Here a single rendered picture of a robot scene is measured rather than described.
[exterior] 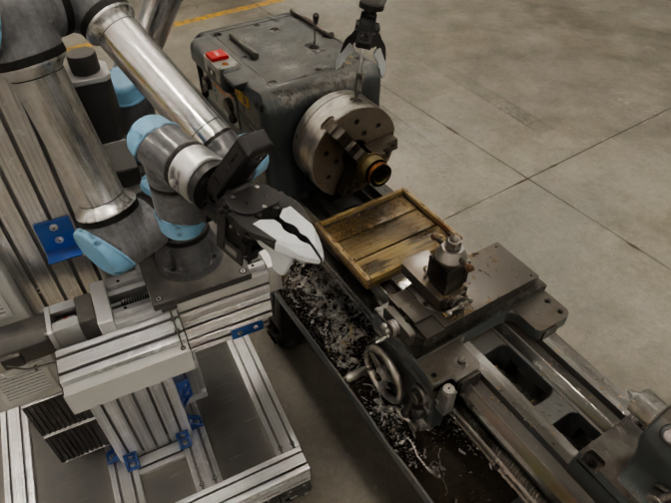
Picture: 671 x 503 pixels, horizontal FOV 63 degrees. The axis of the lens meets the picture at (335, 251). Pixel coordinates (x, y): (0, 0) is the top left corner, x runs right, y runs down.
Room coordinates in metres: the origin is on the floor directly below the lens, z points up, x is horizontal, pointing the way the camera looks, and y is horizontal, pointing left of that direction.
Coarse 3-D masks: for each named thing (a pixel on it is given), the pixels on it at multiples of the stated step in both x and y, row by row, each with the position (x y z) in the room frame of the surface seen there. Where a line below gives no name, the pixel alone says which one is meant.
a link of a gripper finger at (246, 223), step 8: (232, 216) 0.51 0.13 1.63; (240, 216) 0.51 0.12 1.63; (248, 216) 0.51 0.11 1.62; (240, 224) 0.50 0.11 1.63; (248, 224) 0.50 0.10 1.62; (240, 232) 0.49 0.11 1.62; (248, 232) 0.49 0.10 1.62; (256, 232) 0.49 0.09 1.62; (264, 232) 0.49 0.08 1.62; (256, 240) 0.48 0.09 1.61; (264, 240) 0.48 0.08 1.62; (272, 240) 0.47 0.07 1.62; (272, 248) 0.47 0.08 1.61
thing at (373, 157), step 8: (368, 160) 1.37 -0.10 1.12; (376, 160) 1.37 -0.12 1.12; (360, 168) 1.37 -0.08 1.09; (368, 168) 1.35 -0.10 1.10; (376, 168) 1.34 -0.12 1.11; (384, 168) 1.35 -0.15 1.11; (360, 176) 1.37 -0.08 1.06; (368, 176) 1.33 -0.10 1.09; (376, 176) 1.38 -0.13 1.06; (384, 176) 1.36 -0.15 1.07; (376, 184) 1.33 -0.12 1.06
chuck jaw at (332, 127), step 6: (330, 120) 1.44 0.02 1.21; (324, 126) 1.43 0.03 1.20; (330, 126) 1.42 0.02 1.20; (336, 126) 1.43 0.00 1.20; (330, 132) 1.42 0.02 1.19; (336, 132) 1.41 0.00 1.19; (342, 132) 1.40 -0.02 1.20; (336, 138) 1.39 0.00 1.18; (342, 138) 1.39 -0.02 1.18; (348, 138) 1.40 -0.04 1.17; (342, 144) 1.39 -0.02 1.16; (348, 144) 1.40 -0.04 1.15; (354, 144) 1.39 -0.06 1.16; (348, 150) 1.38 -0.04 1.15; (354, 150) 1.39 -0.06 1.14; (360, 150) 1.39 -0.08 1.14; (354, 156) 1.38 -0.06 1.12; (360, 156) 1.38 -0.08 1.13
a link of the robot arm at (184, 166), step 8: (184, 152) 0.62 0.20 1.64; (192, 152) 0.62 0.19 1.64; (200, 152) 0.63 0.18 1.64; (208, 152) 0.63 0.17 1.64; (176, 160) 0.62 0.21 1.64; (184, 160) 0.61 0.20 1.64; (192, 160) 0.61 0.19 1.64; (200, 160) 0.61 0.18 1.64; (208, 160) 0.61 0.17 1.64; (216, 160) 0.62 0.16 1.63; (176, 168) 0.61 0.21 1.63; (184, 168) 0.60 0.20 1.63; (192, 168) 0.60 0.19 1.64; (168, 176) 0.61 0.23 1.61; (176, 176) 0.60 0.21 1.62; (184, 176) 0.59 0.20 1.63; (192, 176) 0.59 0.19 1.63; (176, 184) 0.60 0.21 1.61; (184, 184) 0.59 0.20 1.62; (184, 192) 0.59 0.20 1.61
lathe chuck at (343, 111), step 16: (352, 96) 1.54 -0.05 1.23; (320, 112) 1.48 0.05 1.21; (336, 112) 1.46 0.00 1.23; (352, 112) 1.46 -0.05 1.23; (368, 112) 1.49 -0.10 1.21; (384, 112) 1.52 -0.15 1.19; (304, 128) 1.47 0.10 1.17; (320, 128) 1.43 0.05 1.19; (352, 128) 1.46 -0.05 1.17; (368, 128) 1.49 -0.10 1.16; (384, 128) 1.52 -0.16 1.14; (304, 144) 1.44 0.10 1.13; (320, 144) 1.40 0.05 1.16; (336, 144) 1.43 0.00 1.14; (304, 160) 1.42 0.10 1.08; (320, 160) 1.40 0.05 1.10; (336, 160) 1.43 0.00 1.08; (352, 160) 1.49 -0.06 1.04; (320, 176) 1.40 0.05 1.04; (336, 176) 1.43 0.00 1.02; (352, 192) 1.46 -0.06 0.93
